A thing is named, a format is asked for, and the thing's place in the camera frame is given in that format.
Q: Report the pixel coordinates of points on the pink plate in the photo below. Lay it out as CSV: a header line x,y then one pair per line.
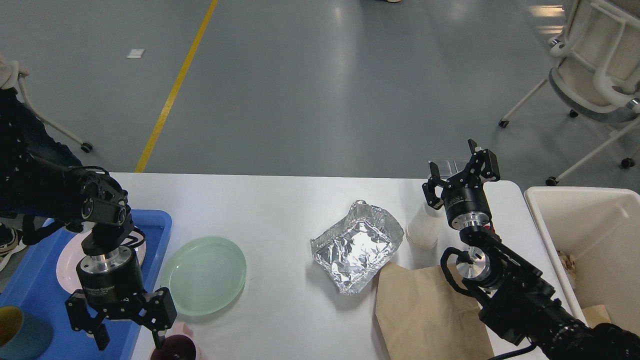
x,y
72,253

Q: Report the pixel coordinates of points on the teal yellow cup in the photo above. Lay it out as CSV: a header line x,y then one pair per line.
x,y
23,336

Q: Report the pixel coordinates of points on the white paper cup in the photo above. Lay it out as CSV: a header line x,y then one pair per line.
x,y
425,227

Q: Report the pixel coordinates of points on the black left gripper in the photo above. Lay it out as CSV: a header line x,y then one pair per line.
x,y
112,285

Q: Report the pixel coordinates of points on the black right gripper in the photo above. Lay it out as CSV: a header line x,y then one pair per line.
x,y
465,205

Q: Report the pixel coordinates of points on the beige plastic bin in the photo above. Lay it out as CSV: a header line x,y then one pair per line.
x,y
592,237

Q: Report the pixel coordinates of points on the seated person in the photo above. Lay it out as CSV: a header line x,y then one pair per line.
x,y
27,150

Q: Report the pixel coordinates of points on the green plate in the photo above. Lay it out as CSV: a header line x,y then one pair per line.
x,y
205,275

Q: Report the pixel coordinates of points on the blue plastic tray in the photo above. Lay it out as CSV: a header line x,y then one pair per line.
x,y
34,288

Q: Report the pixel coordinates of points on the pink mug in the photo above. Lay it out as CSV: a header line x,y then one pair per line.
x,y
180,345

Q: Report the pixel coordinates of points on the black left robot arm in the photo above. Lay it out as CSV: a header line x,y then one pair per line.
x,y
86,194

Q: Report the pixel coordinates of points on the brown paper bag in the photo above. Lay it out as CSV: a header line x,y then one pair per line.
x,y
421,317

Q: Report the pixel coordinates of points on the white office chair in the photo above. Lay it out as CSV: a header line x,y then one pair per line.
x,y
597,73

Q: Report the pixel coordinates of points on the crumpled aluminium foil tray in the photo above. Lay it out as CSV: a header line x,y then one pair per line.
x,y
354,249

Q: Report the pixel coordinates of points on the brown paper in bin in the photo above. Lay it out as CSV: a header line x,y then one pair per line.
x,y
596,315

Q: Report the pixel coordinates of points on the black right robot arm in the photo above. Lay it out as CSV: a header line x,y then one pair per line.
x,y
515,301

